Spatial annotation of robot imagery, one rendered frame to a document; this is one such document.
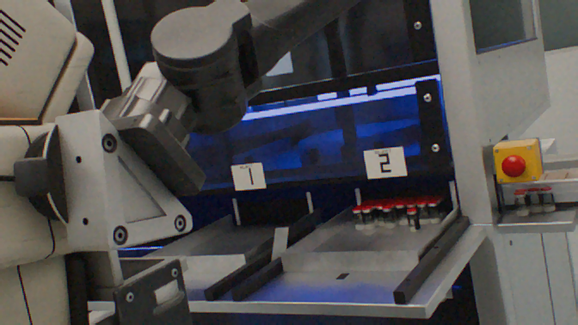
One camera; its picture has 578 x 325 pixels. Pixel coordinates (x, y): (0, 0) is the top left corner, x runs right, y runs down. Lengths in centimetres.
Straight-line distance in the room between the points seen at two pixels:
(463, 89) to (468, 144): 11
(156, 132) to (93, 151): 5
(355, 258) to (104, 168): 66
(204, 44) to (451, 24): 74
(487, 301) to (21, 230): 97
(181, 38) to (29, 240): 22
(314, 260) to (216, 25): 63
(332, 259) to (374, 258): 8
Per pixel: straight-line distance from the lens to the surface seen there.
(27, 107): 67
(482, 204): 129
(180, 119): 58
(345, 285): 106
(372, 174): 134
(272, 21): 64
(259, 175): 147
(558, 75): 587
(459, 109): 127
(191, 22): 62
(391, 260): 109
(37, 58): 68
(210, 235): 156
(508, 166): 123
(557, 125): 592
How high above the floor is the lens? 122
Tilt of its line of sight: 7 degrees down
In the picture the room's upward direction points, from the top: 10 degrees counter-clockwise
